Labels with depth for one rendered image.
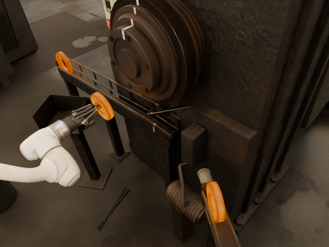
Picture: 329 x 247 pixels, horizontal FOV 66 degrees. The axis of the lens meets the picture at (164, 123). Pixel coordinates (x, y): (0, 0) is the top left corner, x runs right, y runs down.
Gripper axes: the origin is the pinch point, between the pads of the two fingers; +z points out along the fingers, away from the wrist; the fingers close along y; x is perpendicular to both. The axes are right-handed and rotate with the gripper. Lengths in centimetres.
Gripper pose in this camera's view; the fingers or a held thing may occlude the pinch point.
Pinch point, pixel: (101, 104)
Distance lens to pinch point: 131.6
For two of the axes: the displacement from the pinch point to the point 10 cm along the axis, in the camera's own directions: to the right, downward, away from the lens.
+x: -1.0, -6.9, -7.1
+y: 7.0, 4.6, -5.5
